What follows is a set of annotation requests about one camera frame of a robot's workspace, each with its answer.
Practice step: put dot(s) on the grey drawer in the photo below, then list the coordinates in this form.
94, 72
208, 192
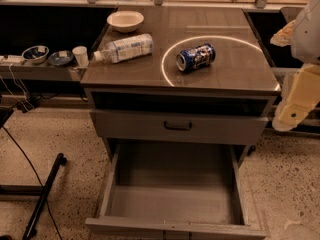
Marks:
174, 191
177, 127

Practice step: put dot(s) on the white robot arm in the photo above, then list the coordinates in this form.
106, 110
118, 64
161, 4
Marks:
300, 90

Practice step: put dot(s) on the grey drawer cabinet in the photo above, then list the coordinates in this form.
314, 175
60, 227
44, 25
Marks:
239, 82

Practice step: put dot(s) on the grey top drawer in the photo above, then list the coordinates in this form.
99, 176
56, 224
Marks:
177, 127

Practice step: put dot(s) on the blue soda can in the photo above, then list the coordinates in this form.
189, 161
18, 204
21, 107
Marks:
196, 57

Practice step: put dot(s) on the clear plastic water bottle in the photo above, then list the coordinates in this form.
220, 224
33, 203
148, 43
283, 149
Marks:
125, 49

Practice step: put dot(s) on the white paper bowl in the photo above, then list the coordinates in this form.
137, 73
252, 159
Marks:
125, 21

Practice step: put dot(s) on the white paper cup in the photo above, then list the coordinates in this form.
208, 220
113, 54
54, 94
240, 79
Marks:
80, 53

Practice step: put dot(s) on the blue ceramic bowl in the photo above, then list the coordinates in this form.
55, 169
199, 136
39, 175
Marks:
61, 58

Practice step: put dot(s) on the white power strip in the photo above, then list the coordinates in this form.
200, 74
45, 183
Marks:
11, 59

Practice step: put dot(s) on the black metal stand leg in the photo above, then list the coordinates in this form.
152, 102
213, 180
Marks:
41, 192

